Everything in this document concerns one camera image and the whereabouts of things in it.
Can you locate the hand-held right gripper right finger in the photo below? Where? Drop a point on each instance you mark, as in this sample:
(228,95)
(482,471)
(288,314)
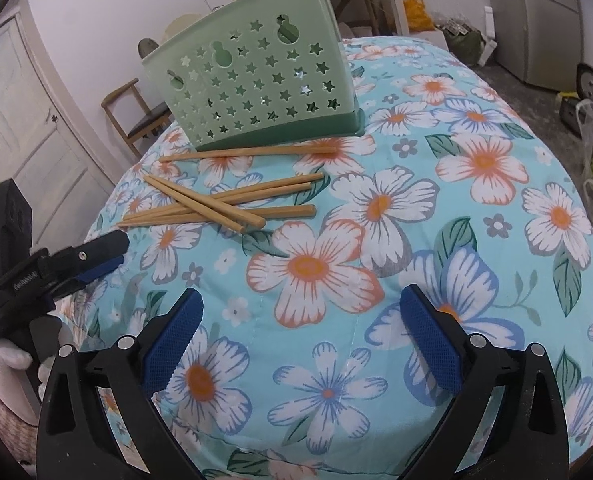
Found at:
(431,340)

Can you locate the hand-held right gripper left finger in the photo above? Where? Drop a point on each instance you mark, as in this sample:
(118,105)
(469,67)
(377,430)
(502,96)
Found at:
(174,340)

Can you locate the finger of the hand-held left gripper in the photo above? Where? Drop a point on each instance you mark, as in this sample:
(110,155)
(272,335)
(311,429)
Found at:
(101,270)
(106,246)

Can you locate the wooden chopstick bundle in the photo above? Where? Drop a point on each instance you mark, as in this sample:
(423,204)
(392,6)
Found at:
(286,183)

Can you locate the metal spoon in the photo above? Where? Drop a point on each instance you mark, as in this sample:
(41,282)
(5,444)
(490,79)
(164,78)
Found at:
(146,49)

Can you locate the green perforated utensil holder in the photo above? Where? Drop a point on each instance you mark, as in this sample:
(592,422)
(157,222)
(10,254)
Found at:
(256,90)

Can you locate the white rice paddle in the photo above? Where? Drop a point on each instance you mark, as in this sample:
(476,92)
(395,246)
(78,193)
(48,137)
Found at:
(181,29)

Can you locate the person's left forearm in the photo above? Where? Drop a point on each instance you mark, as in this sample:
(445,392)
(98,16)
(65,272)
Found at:
(6,415)

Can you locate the person's left hand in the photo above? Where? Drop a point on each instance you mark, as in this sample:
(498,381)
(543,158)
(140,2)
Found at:
(9,352)

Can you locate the blue floral blanket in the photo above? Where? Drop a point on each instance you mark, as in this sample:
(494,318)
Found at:
(326,270)

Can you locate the wooden chair with dark seat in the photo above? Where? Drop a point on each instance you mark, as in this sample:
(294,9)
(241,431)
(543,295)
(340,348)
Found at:
(141,120)

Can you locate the white panel door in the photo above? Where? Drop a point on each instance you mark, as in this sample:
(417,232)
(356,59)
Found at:
(26,135)

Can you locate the black yellow device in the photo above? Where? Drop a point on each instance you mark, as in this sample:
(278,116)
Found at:
(571,110)

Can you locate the dark green bag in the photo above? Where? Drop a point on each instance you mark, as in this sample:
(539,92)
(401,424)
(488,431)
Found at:
(466,42)

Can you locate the yellow plastic bag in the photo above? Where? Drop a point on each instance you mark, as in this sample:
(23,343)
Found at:
(419,12)

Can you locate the grey refrigerator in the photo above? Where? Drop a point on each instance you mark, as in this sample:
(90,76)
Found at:
(541,20)

